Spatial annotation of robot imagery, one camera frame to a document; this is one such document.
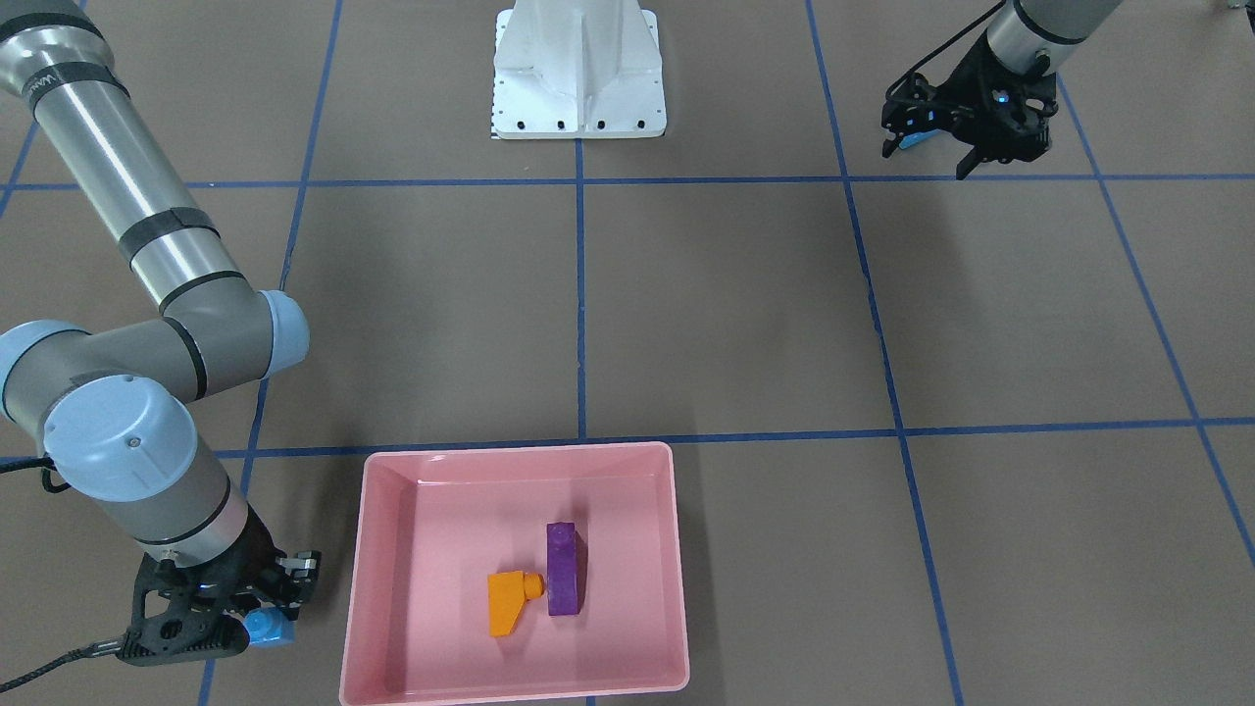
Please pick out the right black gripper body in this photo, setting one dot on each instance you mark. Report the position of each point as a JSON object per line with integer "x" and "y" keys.
{"x": 257, "y": 545}

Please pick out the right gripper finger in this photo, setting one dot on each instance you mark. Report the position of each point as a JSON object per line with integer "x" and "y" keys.
{"x": 299, "y": 581}

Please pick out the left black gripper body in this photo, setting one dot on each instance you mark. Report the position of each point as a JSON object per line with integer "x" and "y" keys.
{"x": 965, "y": 105}

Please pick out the long blue block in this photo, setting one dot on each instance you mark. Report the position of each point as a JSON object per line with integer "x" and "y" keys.
{"x": 910, "y": 140}

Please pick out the small blue block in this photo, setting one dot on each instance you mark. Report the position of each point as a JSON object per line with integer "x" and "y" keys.
{"x": 269, "y": 628}

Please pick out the orange block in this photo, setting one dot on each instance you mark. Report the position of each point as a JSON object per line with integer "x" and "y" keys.
{"x": 508, "y": 593}

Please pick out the purple block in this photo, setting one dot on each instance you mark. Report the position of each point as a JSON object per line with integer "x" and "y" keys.
{"x": 566, "y": 569}

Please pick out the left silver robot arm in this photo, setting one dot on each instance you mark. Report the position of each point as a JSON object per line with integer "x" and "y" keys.
{"x": 1016, "y": 31}

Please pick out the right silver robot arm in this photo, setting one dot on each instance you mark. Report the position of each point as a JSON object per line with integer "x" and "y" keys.
{"x": 110, "y": 409}

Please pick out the pink plastic box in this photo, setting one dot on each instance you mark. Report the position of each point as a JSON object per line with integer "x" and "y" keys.
{"x": 433, "y": 526}

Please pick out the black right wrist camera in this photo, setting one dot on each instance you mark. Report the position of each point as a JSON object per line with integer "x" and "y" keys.
{"x": 181, "y": 623}

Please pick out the white pedestal column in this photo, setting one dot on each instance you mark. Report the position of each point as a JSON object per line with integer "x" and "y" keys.
{"x": 577, "y": 70}

